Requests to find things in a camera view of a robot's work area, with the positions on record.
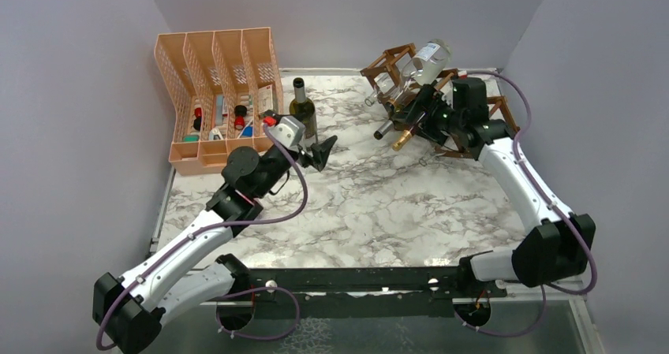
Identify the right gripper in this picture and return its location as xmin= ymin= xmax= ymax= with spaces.
xmin=392 ymin=84 xmax=464 ymax=147

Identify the dark green wine bottle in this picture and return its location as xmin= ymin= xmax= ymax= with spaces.
xmin=289 ymin=77 xmax=317 ymax=134

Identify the clear bottle with white label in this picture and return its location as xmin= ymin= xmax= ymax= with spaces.
xmin=400 ymin=39 xmax=452 ymax=88

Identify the clear glass bottle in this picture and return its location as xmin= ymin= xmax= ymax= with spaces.
xmin=299 ymin=132 xmax=320 ymax=154

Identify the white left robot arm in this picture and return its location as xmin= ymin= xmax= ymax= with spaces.
xmin=92 ymin=110 xmax=338 ymax=353

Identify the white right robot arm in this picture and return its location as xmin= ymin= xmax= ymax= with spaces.
xmin=403 ymin=77 xmax=596 ymax=296

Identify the green bottle silver cap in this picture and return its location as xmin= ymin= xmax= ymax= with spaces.
xmin=373 ymin=110 xmax=413 ymax=140

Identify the dark red gold-foil bottle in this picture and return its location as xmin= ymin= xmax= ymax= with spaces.
xmin=391 ymin=115 xmax=425 ymax=151

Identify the clear empty bottle left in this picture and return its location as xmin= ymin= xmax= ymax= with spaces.
xmin=364 ymin=73 xmax=400 ymax=106

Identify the brown wooden wine rack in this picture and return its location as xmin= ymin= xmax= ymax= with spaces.
xmin=361 ymin=39 xmax=520 ymax=158

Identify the white box in organizer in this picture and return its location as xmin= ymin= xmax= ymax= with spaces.
xmin=256 ymin=84 xmax=279 ymax=118

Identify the red black cap item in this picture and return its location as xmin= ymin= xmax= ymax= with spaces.
xmin=234 ymin=104 xmax=248 ymax=131

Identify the orange plastic desk organizer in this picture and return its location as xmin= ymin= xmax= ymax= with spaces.
xmin=154 ymin=28 xmax=288 ymax=176

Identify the red black small item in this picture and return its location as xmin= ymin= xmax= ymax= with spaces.
xmin=192 ymin=107 xmax=203 ymax=132

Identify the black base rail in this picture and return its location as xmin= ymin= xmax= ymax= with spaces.
xmin=198 ymin=265 xmax=510 ymax=322

